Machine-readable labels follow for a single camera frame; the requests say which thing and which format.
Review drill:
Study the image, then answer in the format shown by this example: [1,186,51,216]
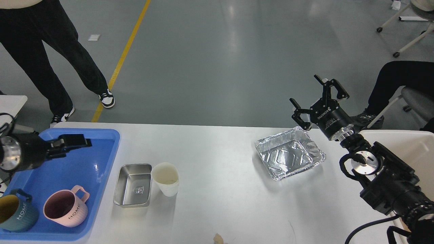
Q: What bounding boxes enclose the blue plastic tray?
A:
[0,128,120,243]

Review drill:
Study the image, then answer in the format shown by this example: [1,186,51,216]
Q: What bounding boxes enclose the teal ribbed mug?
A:
[0,189,39,232]

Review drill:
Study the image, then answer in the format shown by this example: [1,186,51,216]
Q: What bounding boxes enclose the stainless steel rectangular container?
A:
[113,164,152,208]

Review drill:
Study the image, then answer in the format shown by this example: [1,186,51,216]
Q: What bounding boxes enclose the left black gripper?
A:
[0,134,92,172]

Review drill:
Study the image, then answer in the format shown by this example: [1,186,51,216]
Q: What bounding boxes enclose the seated person black trousers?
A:
[351,61,434,130]

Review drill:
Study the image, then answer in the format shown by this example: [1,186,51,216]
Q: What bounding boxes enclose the aluminium foil tray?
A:
[254,126,327,181]

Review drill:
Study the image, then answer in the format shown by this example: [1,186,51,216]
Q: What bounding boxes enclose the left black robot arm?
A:
[1,113,93,175]

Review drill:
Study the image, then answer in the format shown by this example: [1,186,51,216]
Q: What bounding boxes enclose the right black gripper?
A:
[289,74,355,141]

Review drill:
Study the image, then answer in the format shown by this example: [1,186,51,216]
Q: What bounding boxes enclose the standing person black trousers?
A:
[0,0,115,127]

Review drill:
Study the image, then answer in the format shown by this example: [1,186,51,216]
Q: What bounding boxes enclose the crumpled paper scrap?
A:
[213,233,225,244]

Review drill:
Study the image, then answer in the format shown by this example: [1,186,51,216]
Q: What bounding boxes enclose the pink ribbed mug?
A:
[42,185,90,228]

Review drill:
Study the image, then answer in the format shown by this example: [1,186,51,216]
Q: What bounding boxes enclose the white rolling chair base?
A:
[376,0,434,58]

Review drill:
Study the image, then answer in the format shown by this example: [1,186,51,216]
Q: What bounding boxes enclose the white paper cup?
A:
[151,162,179,197]

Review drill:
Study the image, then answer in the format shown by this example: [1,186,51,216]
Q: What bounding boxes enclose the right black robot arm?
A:
[290,75,434,244]

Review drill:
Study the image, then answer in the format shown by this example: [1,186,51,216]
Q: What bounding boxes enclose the white paper scrap on floor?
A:
[88,34,101,41]

